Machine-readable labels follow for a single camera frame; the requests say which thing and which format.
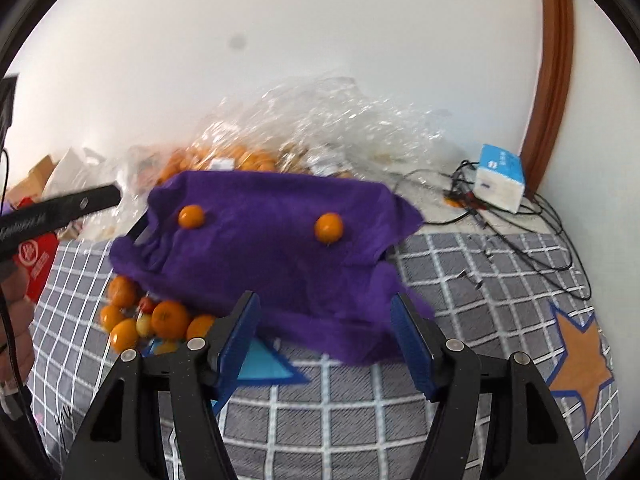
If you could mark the white paper bag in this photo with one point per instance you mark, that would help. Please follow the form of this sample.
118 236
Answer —
70 170

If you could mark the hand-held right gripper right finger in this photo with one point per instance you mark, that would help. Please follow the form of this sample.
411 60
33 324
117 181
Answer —
412 345

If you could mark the brown wooden door frame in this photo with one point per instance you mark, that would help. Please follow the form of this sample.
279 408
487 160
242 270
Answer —
552 60

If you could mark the person's left hand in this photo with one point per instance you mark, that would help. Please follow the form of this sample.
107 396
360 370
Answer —
15 320

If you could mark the red package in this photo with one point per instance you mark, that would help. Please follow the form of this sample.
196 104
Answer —
37 265

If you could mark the cardboard box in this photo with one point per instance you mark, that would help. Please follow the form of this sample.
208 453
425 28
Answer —
35 175

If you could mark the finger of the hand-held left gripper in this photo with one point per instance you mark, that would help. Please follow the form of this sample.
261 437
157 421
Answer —
90 199

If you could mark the small orange tangerine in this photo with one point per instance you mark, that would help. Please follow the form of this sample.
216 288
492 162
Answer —
111 317
328 227
191 216

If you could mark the large orange tangerine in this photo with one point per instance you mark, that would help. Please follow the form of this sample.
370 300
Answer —
170 318

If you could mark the clear bag of brown fruit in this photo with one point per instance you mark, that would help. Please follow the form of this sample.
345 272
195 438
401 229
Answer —
360 125

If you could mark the purple towel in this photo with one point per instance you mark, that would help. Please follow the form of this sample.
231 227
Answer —
280 270

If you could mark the small red fruit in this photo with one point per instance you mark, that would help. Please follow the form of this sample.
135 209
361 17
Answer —
146 303

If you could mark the grey checked bed sheet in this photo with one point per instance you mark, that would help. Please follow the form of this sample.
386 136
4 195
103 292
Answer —
325 410

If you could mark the clear bag of tangerines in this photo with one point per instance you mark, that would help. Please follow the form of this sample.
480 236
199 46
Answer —
235 157

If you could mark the crumpled clear plastic bag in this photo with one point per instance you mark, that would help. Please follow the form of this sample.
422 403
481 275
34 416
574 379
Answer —
132 195

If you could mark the black device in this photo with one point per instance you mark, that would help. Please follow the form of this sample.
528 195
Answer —
6 100

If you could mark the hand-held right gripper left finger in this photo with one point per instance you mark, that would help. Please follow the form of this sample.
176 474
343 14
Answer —
242 330

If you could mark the blue and white charger box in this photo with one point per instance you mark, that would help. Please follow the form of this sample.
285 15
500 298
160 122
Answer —
500 180

